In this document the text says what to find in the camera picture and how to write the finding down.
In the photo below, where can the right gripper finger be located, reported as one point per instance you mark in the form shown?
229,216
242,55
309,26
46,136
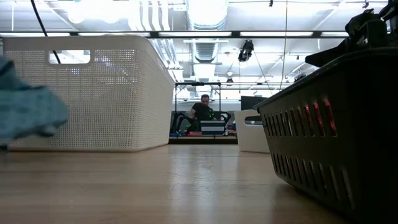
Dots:
329,56

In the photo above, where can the teal patterned cloth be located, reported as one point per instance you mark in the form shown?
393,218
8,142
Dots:
28,109

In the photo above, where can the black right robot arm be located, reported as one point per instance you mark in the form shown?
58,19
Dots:
390,9

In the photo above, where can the black slotted plastic basket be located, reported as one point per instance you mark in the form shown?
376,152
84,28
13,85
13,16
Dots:
357,155

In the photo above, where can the small white plastic bin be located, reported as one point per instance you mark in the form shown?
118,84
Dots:
248,140

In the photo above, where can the large white perforated basket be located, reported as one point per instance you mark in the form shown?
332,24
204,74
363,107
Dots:
124,109

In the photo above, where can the black hanging ceiling fixture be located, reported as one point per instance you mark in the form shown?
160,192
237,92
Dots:
300,77
245,49

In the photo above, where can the black monitor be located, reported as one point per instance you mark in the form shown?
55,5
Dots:
252,102

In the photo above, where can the blue white striped box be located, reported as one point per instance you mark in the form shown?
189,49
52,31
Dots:
213,128

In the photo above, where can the person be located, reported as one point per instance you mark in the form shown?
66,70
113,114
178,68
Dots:
202,112

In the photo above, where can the silver ventilation duct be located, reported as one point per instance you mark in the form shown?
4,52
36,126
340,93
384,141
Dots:
206,18

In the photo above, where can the black background stand frame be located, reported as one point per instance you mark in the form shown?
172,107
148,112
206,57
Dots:
197,83

